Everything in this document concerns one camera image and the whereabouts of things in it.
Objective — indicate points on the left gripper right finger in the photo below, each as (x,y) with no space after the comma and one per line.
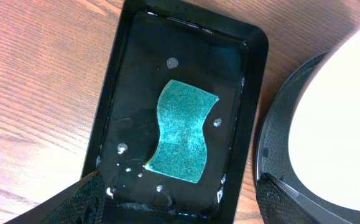
(281,204)

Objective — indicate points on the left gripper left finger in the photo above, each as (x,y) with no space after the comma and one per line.
(82,203)

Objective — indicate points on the black rectangular water tray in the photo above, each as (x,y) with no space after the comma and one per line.
(159,41)

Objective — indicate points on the round black serving tray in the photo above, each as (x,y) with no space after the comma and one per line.
(272,152)

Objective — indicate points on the white plate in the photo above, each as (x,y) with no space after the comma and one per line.
(324,137)

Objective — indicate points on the green yellow sponge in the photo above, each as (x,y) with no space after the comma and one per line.
(181,151)

